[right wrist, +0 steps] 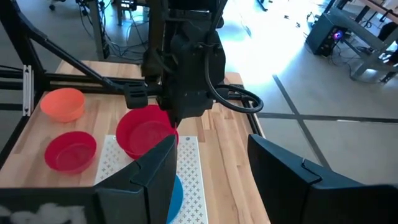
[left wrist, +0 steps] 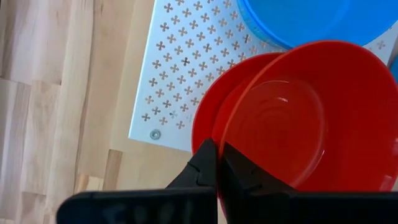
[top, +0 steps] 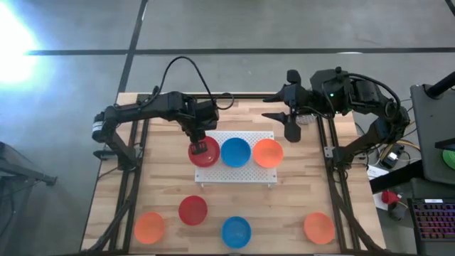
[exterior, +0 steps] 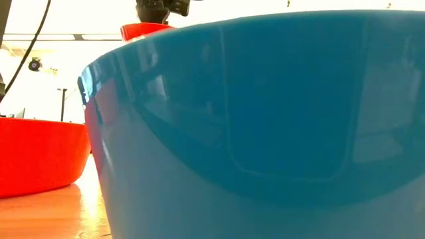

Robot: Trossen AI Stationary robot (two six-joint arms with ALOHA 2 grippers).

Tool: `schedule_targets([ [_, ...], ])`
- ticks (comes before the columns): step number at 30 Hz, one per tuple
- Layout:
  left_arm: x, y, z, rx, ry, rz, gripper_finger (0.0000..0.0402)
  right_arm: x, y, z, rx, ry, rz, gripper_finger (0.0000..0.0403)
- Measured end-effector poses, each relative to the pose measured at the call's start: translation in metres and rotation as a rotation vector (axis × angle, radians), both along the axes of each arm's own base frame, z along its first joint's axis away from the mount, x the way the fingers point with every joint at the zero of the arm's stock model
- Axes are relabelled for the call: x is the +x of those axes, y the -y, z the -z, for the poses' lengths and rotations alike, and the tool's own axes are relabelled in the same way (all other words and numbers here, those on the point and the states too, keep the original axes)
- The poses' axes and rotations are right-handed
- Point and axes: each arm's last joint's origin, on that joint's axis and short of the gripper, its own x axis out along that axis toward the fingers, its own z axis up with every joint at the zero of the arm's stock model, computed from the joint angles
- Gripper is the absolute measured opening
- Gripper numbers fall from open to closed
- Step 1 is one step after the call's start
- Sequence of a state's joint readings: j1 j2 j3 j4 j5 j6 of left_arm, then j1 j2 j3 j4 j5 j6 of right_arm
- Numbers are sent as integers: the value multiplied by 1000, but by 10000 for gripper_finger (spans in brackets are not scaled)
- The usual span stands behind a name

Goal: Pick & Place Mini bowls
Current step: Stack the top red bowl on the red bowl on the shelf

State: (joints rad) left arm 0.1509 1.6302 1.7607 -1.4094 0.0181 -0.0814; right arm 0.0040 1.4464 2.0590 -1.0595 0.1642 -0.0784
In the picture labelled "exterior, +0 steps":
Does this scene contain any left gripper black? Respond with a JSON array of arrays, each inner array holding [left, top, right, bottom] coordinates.
[[135, 0, 171, 25]]

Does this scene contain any small blue plastic bowl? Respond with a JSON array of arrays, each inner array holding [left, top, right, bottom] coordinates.
[[77, 9, 425, 239]]

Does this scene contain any small orange plastic bowl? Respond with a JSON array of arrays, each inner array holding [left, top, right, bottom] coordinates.
[[0, 117, 92, 199]]

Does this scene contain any black vertical pole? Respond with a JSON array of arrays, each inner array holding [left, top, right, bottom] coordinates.
[[56, 88, 68, 123]]

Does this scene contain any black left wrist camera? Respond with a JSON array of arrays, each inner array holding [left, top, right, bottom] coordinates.
[[165, 0, 192, 17]]

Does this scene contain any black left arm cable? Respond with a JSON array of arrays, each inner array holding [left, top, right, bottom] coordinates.
[[0, 0, 52, 102]]

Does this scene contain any round black ceiling camera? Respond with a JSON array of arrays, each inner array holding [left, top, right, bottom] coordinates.
[[27, 57, 43, 72]]

